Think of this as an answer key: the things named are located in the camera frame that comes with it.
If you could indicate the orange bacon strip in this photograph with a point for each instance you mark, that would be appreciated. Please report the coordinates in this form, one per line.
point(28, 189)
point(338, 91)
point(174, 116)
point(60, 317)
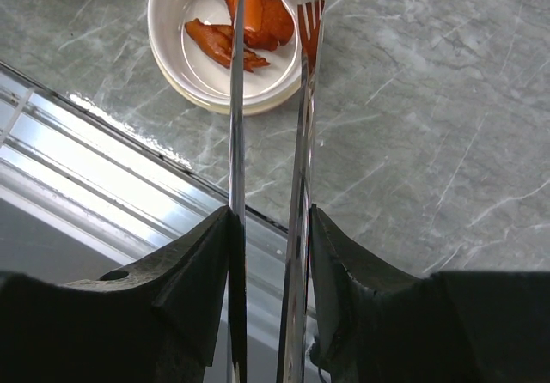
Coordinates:
point(216, 42)

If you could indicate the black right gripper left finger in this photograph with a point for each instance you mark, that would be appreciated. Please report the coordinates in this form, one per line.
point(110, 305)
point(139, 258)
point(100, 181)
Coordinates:
point(154, 320)

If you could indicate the white round container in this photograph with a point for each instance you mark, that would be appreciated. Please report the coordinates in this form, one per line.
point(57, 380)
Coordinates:
point(205, 82)

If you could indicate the red-brown chicken wing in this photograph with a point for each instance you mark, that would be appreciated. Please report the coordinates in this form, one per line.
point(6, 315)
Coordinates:
point(267, 23)

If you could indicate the metal serving tongs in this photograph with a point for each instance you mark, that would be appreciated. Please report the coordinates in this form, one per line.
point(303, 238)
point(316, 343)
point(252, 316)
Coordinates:
point(292, 336)

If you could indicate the aluminium frame rail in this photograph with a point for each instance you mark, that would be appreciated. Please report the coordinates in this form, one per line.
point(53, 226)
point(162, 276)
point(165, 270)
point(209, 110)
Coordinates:
point(79, 199)

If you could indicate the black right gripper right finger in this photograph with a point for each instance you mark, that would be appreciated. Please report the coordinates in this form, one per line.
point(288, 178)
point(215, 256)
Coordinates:
point(377, 323)

